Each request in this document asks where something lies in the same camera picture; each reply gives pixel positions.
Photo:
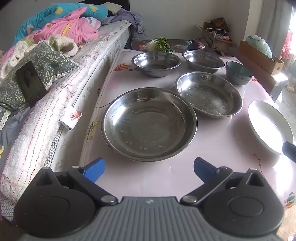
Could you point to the medium steel basin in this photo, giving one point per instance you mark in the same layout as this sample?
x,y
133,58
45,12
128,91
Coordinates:
x,y
208,95

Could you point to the long cardboard box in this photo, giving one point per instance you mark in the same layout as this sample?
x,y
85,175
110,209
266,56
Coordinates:
x,y
261,58

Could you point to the large steel basin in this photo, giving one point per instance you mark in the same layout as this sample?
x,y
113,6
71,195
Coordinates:
x,y
148,129

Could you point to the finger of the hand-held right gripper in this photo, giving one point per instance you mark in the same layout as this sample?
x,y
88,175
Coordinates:
x,y
289,149

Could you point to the white ceramic plate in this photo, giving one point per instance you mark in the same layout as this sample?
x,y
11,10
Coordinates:
x,y
268,126

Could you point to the green leafy cabbage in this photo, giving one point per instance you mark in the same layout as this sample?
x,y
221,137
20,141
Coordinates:
x,y
153,45

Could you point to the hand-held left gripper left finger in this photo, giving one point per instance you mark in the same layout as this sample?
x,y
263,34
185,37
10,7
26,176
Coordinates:
x,y
94,169

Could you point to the white paper tag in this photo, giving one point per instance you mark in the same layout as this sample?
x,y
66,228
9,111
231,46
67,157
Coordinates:
x,y
71,118

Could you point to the black headboard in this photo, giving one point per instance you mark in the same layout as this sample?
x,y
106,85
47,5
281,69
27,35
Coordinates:
x,y
124,4

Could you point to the white quilted mattress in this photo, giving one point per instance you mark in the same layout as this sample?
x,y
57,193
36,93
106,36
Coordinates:
x,y
92,64

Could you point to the pink and blue quilt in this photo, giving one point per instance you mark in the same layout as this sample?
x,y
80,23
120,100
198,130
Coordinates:
x,y
69,25

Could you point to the cream cloth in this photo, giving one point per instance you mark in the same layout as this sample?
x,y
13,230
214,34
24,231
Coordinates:
x,y
113,7

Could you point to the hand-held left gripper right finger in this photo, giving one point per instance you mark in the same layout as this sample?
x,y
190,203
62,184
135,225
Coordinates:
x,y
203,170

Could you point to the small steel bowl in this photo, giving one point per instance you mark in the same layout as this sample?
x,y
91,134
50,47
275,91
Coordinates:
x,y
202,60

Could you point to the pale green plastic bag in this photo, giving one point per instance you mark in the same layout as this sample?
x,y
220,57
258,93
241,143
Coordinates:
x,y
259,44

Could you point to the grey clothes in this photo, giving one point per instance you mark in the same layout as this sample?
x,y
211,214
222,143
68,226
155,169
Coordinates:
x,y
134,20

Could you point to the teal ceramic bowl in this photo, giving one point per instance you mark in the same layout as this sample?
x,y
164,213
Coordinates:
x,y
238,74

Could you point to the green floral pillow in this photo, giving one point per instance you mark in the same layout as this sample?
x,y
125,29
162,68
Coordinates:
x,y
46,58

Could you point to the black phone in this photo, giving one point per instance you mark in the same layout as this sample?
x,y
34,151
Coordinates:
x,y
30,83

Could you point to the wide-rimmed steel bowl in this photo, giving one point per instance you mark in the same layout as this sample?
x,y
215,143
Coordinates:
x,y
155,61

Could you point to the white fleece garment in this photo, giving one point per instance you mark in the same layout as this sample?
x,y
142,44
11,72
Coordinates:
x,y
64,44

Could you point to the open cardboard box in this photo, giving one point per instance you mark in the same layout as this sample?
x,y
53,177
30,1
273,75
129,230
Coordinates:
x,y
217,42

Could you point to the large brown cardboard box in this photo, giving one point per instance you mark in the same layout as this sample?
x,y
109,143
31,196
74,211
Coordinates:
x,y
261,78

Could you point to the pink printed tablecloth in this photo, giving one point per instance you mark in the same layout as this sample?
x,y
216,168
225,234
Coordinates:
x,y
161,173

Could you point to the white curtain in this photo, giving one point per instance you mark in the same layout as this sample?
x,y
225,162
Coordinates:
x,y
272,18

